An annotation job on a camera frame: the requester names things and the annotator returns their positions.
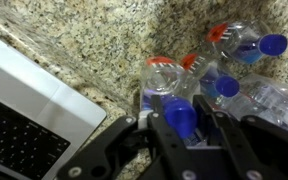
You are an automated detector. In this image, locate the silver laptop showing fireplace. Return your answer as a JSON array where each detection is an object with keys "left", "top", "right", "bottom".
[{"left": 0, "top": 29, "right": 108, "bottom": 180}]

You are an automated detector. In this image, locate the Fiji water bottle blue cap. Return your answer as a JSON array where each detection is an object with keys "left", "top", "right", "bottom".
[
  {"left": 139, "top": 55, "right": 202, "bottom": 139},
  {"left": 206, "top": 20, "right": 288, "bottom": 65},
  {"left": 180, "top": 52, "right": 241, "bottom": 101}
]

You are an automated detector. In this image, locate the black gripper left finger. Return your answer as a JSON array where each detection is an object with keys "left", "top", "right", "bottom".
[{"left": 57, "top": 94, "right": 200, "bottom": 180}]

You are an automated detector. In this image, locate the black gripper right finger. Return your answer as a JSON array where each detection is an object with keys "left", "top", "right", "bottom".
[{"left": 193, "top": 94, "right": 288, "bottom": 180}]

